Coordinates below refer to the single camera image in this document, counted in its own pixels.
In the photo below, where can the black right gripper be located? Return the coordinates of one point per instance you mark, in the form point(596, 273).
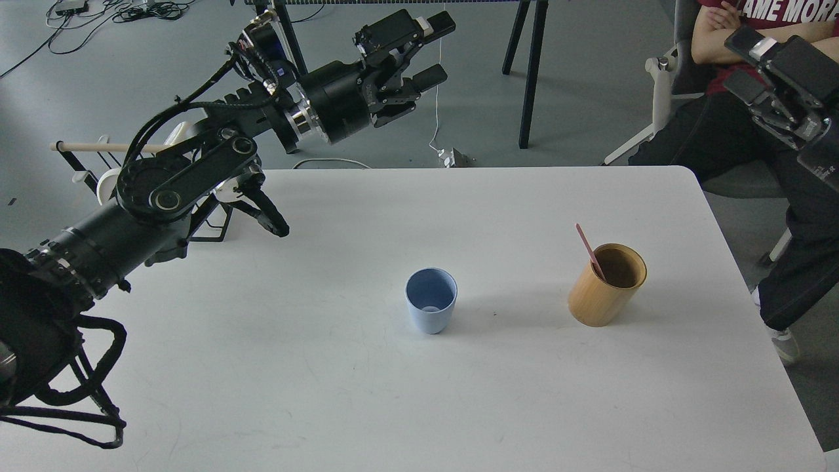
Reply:
point(798, 103)

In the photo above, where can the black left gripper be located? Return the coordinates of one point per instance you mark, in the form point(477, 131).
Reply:
point(339, 99)

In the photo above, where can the blue plastic cup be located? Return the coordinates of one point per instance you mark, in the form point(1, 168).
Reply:
point(431, 295)

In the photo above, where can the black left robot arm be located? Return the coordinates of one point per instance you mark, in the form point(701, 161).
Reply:
point(186, 161)

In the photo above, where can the person in red shirt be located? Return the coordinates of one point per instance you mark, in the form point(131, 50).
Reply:
point(715, 133)

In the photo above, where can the white power adapter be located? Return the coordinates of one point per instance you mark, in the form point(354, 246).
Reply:
point(450, 158)

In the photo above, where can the grey office chair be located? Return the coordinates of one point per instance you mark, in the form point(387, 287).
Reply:
point(677, 80)

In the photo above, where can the white square mug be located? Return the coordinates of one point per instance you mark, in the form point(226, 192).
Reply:
point(179, 133)

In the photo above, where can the bamboo cylinder holder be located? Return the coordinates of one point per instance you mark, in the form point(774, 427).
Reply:
point(596, 300)

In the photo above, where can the white round mug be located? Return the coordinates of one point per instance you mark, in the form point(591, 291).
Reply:
point(106, 185)

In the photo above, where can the black wire mug rack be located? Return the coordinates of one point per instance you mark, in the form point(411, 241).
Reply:
point(213, 230)

